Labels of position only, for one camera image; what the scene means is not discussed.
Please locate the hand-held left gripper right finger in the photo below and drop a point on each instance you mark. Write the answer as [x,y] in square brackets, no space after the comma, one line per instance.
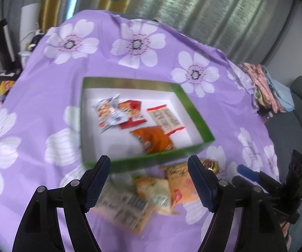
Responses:
[203,186]

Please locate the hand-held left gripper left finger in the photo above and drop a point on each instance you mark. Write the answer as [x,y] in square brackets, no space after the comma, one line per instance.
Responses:
[96,186]

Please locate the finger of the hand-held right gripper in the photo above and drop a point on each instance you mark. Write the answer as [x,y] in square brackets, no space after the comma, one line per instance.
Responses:
[245,184]
[248,172]

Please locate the small gold brown snack packet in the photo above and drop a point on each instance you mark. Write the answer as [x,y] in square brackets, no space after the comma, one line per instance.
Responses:
[210,166]

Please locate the orange red-label snack packet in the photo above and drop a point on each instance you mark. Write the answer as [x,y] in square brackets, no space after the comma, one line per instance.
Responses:
[181,183]

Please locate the white printed snack packet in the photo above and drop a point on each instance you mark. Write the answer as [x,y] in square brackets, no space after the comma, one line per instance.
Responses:
[124,207]

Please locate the beige green snack packet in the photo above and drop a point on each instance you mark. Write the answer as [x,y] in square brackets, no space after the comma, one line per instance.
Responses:
[153,189]

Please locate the green cardboard box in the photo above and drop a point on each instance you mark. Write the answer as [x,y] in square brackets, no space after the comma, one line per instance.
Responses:
[140,162]

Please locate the dark orange snack packet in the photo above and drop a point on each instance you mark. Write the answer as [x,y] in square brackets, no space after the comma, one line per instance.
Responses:
[153,139]

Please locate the blue white snack packet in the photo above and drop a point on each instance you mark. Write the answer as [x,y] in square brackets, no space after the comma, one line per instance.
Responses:
[107,111]

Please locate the white red-ended snack packet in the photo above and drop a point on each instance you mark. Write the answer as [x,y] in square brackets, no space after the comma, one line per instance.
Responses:
[165,118]

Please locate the red snack packet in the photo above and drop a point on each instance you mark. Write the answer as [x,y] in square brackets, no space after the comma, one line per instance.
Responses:
[132,109]

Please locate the grey sofa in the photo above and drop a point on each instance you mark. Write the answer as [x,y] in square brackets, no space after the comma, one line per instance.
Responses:
[300,115]

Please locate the purple floral cloth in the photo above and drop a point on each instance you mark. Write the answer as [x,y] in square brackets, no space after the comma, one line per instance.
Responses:
[35,126]

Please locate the stack of folded cloths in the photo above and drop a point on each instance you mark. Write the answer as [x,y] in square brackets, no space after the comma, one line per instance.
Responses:
[266,86]

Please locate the grey curtain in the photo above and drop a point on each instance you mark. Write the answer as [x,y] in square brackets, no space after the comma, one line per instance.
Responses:
[219,13]

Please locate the black monitor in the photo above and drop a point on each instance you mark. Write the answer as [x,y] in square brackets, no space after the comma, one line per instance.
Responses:
[4,42]

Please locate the white board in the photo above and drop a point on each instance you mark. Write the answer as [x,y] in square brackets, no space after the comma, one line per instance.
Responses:
[29,23]

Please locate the gold patterned curtain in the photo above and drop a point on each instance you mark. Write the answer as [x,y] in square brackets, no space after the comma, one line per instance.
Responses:
[51,2]

